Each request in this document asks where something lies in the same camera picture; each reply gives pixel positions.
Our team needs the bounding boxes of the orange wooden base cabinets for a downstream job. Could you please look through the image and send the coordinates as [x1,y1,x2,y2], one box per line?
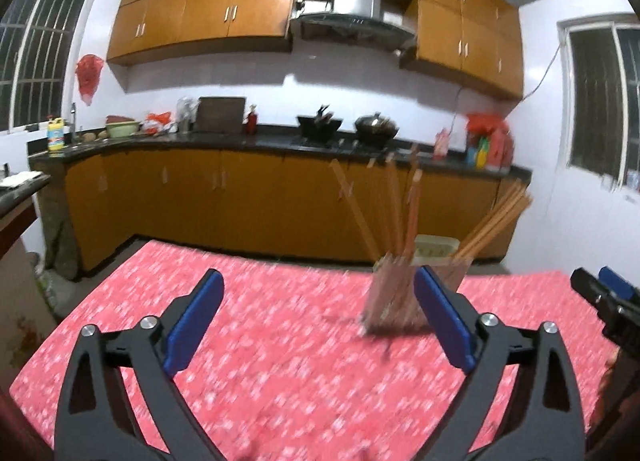
[62,147,532,273]

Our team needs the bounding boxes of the screened window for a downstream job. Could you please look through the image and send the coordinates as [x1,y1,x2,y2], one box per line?
[557,15,640,192]

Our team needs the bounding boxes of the dark side counter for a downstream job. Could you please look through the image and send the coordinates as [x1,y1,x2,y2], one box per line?
[0,171,52,222]

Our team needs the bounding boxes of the green basin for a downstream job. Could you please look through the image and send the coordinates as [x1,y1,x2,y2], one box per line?
[105,114,141,138]

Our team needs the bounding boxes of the green and yellow bottles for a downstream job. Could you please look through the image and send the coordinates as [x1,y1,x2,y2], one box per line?
[467,138,491,170]

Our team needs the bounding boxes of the yellow detergent bottle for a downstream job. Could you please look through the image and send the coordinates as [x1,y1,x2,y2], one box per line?
[46,116,67,151]

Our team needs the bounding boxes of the small red plastic bag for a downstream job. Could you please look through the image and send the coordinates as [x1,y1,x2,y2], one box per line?
[144,112,174,134]

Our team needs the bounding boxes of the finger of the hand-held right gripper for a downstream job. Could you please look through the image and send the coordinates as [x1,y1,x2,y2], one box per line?
[598,266,640,303]
[570,268,640,343]

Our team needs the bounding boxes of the wall cable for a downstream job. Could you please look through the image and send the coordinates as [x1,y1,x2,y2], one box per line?
[449,40,567,138]

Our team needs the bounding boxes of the steel range hood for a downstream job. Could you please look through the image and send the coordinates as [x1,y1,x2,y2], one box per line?
[287,0,419,52]

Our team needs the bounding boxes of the red floral tablecloth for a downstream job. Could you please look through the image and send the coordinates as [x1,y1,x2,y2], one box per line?
[10,239,627,461]

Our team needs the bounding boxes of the barred window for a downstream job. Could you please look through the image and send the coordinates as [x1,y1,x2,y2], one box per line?
[0,0,99,132]

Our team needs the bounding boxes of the black wok with utensils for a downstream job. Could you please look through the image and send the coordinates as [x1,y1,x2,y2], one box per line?
[296,105,345,142]

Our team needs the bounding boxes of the black kitchen countertop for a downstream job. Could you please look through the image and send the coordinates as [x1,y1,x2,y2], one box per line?
[27,123,534,178]

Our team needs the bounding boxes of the large red plastic bag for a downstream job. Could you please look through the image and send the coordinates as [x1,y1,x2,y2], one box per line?
[465,113,515,172]

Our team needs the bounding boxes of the wok with lid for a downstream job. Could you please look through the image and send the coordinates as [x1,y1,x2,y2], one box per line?
[353,112,400,144]

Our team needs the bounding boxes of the bunch of chopsticks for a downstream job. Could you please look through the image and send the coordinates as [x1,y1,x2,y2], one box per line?
[329,143,534,328]

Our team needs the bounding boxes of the clear glass jar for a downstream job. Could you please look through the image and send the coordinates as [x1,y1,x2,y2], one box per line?
[176,97,196,134]

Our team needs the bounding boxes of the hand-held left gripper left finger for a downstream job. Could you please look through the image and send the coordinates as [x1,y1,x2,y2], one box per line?
[54,268,226,461]

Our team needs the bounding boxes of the beige plastic chopstick holder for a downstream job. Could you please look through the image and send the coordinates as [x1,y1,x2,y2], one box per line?
[361,235,474,338]

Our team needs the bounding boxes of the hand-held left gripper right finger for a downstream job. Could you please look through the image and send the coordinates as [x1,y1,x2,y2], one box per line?
[414,265,587,461]

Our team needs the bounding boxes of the hanging red plastic bag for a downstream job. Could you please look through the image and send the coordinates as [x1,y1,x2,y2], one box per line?
[75,54,106,107]

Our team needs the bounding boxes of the white cloth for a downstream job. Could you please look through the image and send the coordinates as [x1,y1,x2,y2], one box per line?
[0,171,44,190]

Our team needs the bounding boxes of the dark wooden cutting board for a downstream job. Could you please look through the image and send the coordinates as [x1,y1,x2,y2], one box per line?
[194,96,247,134]

